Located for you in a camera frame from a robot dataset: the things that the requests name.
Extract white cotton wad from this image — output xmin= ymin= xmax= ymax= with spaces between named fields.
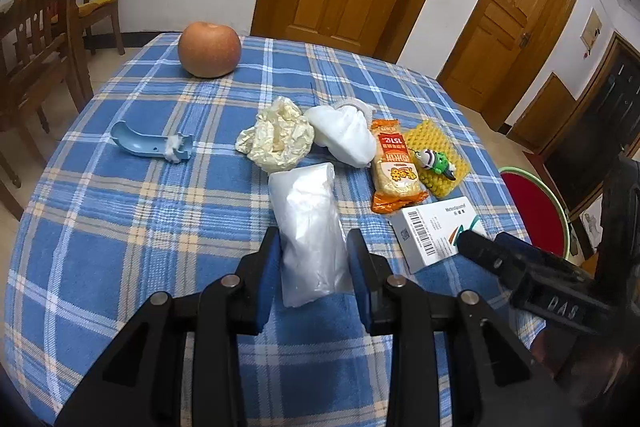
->
xmin=162 ymin=134 xmax=187 ymax=164

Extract printed magazine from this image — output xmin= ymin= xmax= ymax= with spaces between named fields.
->
xmin=575 ymin=194 xmax=608 ymax=255

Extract beige wall plaque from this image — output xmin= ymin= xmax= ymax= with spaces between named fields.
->
xmin=580 ymin=7 xmax=603 ymax=48

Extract narrow wooden door with handle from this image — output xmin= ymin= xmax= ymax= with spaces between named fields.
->
xmin=437 ymin=0 xmax=587 ymax=130

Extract red bin with green rim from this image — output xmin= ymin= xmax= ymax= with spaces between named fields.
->
xmin=497 ymin=166 xmax=571 ymax=260

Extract yellow foam net sleeve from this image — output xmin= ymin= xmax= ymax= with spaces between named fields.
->
xmin=402 ymin=119 xmax=473 ymax=200

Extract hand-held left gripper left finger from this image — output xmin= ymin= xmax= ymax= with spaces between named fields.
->
xmin=52 ymin=227 xmax=283 ymax=427

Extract blue plastic scoop piece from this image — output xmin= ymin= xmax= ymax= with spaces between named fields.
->
xmin=110 ymin=121 xmax=193 ymax=165

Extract blue plaid tablecloth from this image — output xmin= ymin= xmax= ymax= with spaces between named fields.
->
xmin=7 ymin=32 xmax=571 ymax=427

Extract large wooden chair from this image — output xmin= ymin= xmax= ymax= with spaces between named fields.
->
xmin=0 ymin=0 xmax=96 ymax=188

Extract yellow seat cushion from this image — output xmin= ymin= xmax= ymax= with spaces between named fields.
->
xmin=50 ymin=0 xmax=118 ymax=25

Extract low wooden cabinet door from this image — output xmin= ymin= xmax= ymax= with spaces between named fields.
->
xmin=507 ymin=72 xmax=578 ymax=152

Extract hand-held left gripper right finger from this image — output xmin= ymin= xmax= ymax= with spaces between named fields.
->
xmin=346 ymin=228 xmax=576 ymax=427

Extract orange-brown round fruit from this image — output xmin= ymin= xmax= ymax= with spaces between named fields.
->
xmin=177 ymin=21 xmax=243 ymax=79

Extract translucent white plastic bag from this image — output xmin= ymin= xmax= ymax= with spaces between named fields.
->
xmin=267 ymin=162 xmax=353 ymax=308

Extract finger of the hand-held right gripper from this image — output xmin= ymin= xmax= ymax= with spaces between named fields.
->
xmin=494 ymin=231 xmax=576 ymax=280
xmin=457 ymin=229 xmax=531 ymax=303

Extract black metal door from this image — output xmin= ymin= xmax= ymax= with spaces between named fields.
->
xmin=537 ymin=32 xmax=640 ymax=218

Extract white green medicine box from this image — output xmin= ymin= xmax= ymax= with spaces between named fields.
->
xmin=389 ymin=196 xmax=488 ymax=273

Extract orange snack packet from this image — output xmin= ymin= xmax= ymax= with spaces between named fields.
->
xmin=369 ymin=117 xmax=430 ymax=214

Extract small green toy figure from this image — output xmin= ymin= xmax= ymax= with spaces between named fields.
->
xmin=411 ymin=147 xmax=458 ymax=182

